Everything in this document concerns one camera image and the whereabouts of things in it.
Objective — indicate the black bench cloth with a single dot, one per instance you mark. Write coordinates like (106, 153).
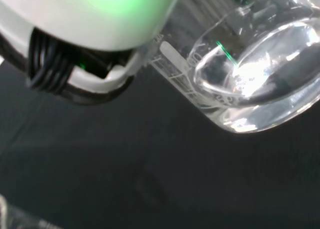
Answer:
(150, 176)

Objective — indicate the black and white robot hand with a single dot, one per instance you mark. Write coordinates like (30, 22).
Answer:
(87, 19)

